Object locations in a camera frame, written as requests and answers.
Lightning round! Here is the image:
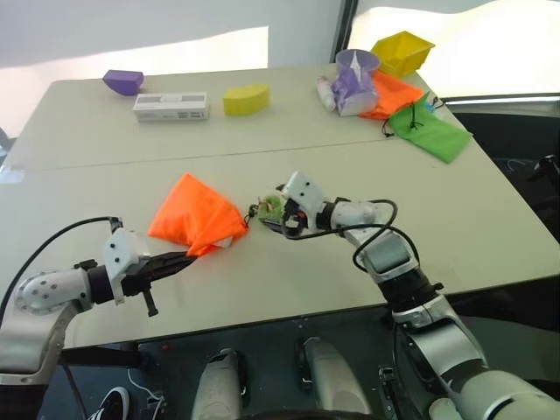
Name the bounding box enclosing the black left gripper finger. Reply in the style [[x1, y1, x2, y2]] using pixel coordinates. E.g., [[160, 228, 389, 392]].
[[150, 257, 197, 282], [145, 250, 193, 268]]

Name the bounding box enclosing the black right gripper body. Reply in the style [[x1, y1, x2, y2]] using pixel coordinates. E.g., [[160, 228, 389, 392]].
[[281, 199, 319, 241]]

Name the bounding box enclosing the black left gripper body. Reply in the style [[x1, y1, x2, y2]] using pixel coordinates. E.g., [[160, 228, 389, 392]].
[[121, 258, 164, 317]]

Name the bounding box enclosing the small white green tube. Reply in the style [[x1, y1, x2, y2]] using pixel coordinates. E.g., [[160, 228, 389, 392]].
[[256, 193, 284, 222]]

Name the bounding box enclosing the orange drawstring pouch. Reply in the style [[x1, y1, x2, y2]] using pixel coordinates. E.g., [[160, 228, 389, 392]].
[[146, 171, 260, 259], [358, 70, 425, 121]]

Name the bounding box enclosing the white pink tube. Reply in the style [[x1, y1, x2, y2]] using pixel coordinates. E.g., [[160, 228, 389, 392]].
[[316, 75, 339, 113]]

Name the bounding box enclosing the yellow foam block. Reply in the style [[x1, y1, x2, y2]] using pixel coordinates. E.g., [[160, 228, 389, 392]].
[[222, 83, 271, 117]]

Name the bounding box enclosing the black white shoe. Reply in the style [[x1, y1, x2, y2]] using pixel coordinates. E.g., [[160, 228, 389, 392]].
[[92, 386, 132, 420]]

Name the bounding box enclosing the silver robot left leg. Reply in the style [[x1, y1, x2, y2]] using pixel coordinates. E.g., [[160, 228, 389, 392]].
[[191, 347, 247, 420]]

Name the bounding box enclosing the silver robot leg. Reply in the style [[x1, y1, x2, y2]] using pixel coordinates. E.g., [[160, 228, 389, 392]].
[[296, 337, 372, 420], [191, 347, 247, 420]]

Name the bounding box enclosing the white printed carton box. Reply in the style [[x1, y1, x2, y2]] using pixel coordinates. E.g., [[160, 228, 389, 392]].
[[132, 91, 211, 124]]

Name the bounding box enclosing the translucent purple cup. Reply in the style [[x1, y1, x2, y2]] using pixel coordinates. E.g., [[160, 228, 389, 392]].
[[335, 48, 382, 85]]

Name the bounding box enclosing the silver robot right leg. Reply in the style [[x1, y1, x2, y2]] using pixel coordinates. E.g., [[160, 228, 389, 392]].
[[296, 337, 372, 420]]

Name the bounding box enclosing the purple foam block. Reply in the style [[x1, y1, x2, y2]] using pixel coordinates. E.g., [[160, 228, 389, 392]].
[[101, 69, 146, 97]]

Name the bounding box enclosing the yellow plastic bin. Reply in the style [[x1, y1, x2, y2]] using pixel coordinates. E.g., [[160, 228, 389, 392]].
[[370, 30, 437, 79]]

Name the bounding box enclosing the black stand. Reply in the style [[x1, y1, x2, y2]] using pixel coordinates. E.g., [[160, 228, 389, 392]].
[[526, 154, 560, 184]]

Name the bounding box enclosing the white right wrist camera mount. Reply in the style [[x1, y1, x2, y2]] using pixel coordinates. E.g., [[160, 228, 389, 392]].
[[281, 171, 329, 232]]

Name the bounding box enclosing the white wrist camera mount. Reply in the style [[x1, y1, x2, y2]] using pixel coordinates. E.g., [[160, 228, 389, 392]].
[[281, 171, 329, 232], [101, 227, 152, 306]]

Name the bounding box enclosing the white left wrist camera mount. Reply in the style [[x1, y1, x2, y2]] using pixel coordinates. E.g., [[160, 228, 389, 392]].
[[101, 227, 152, 306]]

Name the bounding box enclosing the black table frame bar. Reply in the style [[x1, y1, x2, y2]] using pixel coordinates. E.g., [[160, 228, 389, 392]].
[[59, 348, 144, 369]]

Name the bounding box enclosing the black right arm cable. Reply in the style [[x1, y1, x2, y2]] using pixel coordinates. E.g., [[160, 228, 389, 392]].
[[283, 198, 398, 269]]

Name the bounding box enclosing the white floor cable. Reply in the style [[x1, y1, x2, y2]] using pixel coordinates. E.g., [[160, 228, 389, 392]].
[[127, 368, 168, 406]]

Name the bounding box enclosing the green drawstring pouch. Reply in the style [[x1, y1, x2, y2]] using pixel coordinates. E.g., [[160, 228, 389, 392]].
[[381, 96, 474, 165]]

